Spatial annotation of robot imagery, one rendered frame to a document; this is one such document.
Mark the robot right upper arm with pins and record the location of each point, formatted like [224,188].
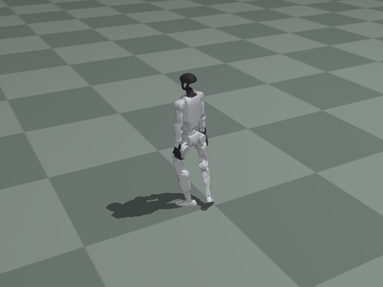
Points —
[202,111]

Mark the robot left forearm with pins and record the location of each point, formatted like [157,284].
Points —
[178,134]

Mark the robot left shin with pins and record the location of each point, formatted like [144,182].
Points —
[185,186]

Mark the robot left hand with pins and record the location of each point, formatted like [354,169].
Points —
[177,152]

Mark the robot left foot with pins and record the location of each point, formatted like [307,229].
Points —
[184,203]

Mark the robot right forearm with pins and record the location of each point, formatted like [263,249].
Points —
[202,123]

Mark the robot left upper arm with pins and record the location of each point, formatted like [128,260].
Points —
[179,107]

